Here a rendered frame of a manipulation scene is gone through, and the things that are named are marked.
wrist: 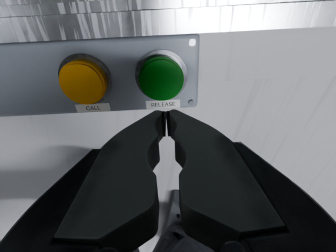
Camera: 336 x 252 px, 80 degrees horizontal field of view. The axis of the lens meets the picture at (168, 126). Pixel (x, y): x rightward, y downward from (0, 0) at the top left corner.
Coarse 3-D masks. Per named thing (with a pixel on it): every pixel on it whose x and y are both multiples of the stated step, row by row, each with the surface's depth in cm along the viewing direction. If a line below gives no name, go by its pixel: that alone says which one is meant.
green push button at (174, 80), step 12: (156, 60) 17; (168, 60) 17; (144, 72) 17; (156, 72) 17; (168, 72) 17; (180, 72) 18; (144, 84) 18; (156, 84) 18; (168, 84) 18; (180, 84) 18; (156, 96) 18; (168, 96) 18
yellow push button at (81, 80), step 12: (72, 60) 17; (84, 60) 17; (60, 72) 17; (72, 72) 17; (84, 72) 17; (96, 72) 17; (60, 84) 18; (72, 84) 18; (84, 84) 18; (96, 84) 18; (72, 96) 18; (84, 96) 18; (96, 96) 18
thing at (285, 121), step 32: (224, 96) 31; (256, 96) 31; (288, 96) 31; (320, 96) 31; (0, 128) 33; (32, 128) 33; (64, 128) 33; (96, 128) 33; (224, 128) 34; (256, 128) 34; (288, 128) 34; (320, 128) 34; (0, 160) 36; (32, 160) 37; (64, 160) 37; (160, 160) 37; (288, 160) 38; (320, 160) 38; (0, 192) 41; (32, 192) 41; (160, 192) 42; (320, 192) 43; (0, 224) 46; (160, 224) 48
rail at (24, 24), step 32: (0, 0) 15; (32, 0) 15; (64, 0) 15; (96, 0) 16; (128, 0) 16; (160, 0) 16; (192, 0) 16; (224, 0) 16; (256, 0) 16; (288, 0) 16; (320, 0) 16; (0, 32) 16; (32, 32) 17; (64, 32) 17; (96, 32) 17; (128, 32) 17; (160, 32) 17; (192, 32) 17
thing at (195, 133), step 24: (168, 120) 11; (192, 120) 10; (192, 144) 9; (216, 144) 9; (192, 168) 7; (216, 168) 7; (240, 168) 7; (192, 192) 6; (216, 192) 6; (240, 192) 6; (192, 216) 6; (216, 216) 6; (240, 216) 6; (264, 216) 6; (216, 240) 6
